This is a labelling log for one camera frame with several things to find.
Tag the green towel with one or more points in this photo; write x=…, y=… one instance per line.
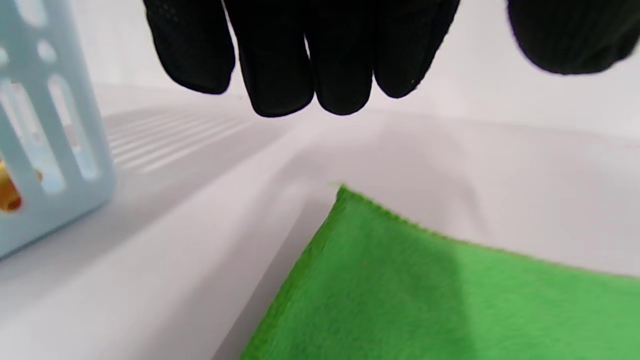
x=450, y=300

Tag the light blue plastic basket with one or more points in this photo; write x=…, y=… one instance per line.
x=55, y=125

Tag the person's left hand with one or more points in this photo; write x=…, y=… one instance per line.
x=300, y=50

